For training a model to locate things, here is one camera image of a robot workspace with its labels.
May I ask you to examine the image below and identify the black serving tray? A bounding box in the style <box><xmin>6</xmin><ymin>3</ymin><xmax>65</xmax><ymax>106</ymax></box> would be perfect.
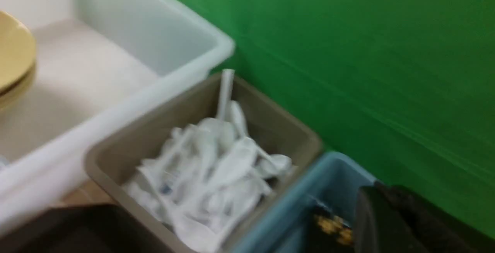
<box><xmin>0</xmin><ymin>204</ymin><xmax>171</xmax><ymax>253</ymax></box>

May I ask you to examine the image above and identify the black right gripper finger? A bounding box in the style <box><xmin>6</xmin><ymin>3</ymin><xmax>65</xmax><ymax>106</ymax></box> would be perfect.
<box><xmin>354</xmin><ymin>183</ymin><xmax>495</xmax><ymax>253</ymax></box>

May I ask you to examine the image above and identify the pile of white spoons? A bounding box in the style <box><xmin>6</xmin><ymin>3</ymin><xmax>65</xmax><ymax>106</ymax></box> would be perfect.
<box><xmin>123</xmin><ymin>69</ymin><xmax>295</xmax><ymax>253</ymax></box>

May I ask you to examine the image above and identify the brown plastic bin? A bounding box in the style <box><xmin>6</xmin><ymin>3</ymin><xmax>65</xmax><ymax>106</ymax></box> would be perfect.
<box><xmin>85</xmin><ymin>74</ymin><xmax>323</xmax><ymax>253</ymax></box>

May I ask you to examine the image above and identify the blue plastic bin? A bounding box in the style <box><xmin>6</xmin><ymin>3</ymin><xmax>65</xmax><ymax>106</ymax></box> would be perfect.
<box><xmin>229</xmin><ymin>151</ymin><xmax>376</xmax><ymax>253</ymax></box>

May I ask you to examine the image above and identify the pile of black chopsticks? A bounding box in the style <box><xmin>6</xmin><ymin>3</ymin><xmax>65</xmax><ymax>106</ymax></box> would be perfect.
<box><xmin>304</xmin><ymin>198</ymin><xmax>354</xmax><ymax>253</ymax></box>

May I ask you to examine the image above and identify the tan noodle bowl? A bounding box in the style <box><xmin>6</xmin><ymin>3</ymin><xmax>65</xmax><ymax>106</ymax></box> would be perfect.
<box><xmin>0</xmin><ymin>11</ymin><xmax>37</xmax><ymax>92</ymax></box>

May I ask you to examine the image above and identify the green backdrop cloth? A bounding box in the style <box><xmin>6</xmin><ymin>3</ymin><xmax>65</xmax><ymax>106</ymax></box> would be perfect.
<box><xmin>179</xmin><ymin>0</ymin><xmax>495</xmax><ymax>237</ymax></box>

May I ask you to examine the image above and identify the large white plastic tub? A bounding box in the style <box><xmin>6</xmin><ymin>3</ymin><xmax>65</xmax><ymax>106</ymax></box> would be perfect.
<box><xmin>0</xmin><ymin>0</ymin><xmax>235</xmax><ymax>235</ymax></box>

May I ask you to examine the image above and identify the top stacked tan bowl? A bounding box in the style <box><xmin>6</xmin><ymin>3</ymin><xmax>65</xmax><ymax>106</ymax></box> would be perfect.
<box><xmin>0</xmin><ymin>62</ymin><xmax>37</xmax><ymax>111</ymax></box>

